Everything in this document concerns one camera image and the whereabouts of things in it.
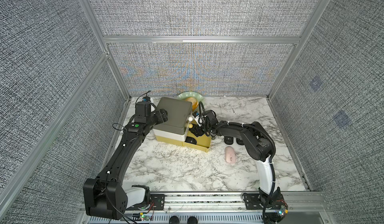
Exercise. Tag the pink computer mouse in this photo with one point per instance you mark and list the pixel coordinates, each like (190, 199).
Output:
(230, 155)

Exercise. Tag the black computer mouse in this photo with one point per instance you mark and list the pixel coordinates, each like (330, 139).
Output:
(191, 140)
(239, 141)
(229, 140)

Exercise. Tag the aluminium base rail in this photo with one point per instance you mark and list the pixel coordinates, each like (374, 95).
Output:
(221, 208)

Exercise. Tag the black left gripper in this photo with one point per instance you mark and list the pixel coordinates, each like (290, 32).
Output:
(161, 116)

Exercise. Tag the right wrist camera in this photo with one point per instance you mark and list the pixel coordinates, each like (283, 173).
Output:
(199, 118)

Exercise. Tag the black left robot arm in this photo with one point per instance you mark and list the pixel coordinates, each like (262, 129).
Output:
(104, 195)

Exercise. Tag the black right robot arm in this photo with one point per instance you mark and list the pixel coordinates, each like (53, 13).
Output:
(258, 143)

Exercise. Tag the bread roll on plate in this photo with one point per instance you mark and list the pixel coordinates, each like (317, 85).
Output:
(193, 101)

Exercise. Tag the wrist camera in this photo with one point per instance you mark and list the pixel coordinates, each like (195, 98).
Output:
(147, 99)
(199, 118)

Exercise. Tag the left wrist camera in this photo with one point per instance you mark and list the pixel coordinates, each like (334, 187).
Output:
(147, 99)

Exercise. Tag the green glass plate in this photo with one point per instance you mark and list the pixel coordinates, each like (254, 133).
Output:
(187, 94)

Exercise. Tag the yellow bottom drawer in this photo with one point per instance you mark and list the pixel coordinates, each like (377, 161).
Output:
(203, 142)

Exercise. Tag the three-drawer storage cabinet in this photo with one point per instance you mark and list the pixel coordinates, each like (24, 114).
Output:
(176, 128)

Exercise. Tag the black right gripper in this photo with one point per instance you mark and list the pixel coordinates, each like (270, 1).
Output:
(195, 129)

